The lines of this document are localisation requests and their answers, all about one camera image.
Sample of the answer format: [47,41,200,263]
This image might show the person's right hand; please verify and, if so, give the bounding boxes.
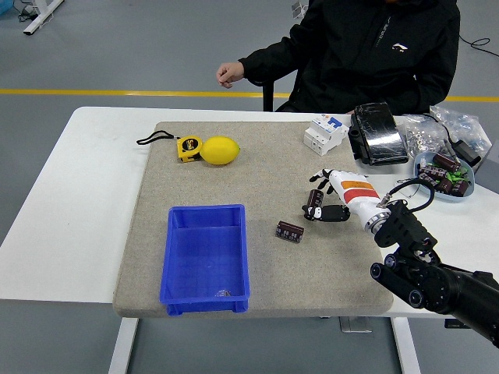
[216,62,246,89]

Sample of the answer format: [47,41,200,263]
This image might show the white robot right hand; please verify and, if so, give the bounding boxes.
[302,168,388,234]

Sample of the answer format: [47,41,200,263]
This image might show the blue plastic box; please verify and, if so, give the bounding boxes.
[158,203,250,316]

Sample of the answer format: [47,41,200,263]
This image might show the black chair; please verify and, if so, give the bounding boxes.
[249,68,303,112]

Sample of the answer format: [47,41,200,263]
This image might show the black plastic-wrapped case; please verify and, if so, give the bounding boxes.
[348,102,409,167]

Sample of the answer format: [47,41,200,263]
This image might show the white circuit breaker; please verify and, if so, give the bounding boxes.
[303,114,350,157]

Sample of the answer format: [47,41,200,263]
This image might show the yellow lemon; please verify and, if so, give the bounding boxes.
[199,135,241,166]

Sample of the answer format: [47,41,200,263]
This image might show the yellow tape measure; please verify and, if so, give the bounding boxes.
[136,131,203,164]

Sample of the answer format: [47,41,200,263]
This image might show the clear bag of metal nuts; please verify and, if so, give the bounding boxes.
[397,113,449,163]

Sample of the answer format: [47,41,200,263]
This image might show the white floor stand base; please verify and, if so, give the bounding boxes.
[291,0,313,19]

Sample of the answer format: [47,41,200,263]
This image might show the light blue bowl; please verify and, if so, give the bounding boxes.
[412,150,476,203]

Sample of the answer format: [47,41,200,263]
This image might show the green plastic connectors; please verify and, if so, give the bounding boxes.
[444,167,470,184]

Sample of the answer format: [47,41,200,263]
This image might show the grey-brown mat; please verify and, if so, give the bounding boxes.
[112,121,394,319]

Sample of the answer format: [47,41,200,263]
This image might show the clear bag of blue parts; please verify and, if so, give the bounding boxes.
[428,104,493,157]

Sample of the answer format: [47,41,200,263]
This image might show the person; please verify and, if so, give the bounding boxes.
[238,0,461,115]

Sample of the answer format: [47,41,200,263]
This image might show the white table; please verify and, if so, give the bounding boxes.
[0,105,499,374]

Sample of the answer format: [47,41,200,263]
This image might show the thin wire loop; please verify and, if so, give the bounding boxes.
[394,177,426,198]

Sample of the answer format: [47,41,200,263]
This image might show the black power adapter with cable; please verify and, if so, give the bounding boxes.
[420,112,483,168]

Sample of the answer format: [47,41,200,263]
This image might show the white desk frame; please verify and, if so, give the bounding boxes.
[22,0,65,36]

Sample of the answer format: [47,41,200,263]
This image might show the black floor cable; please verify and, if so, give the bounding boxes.
[458,34,499,58]

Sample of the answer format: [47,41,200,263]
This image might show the black floor cables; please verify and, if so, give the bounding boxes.
[17,3,40,23]

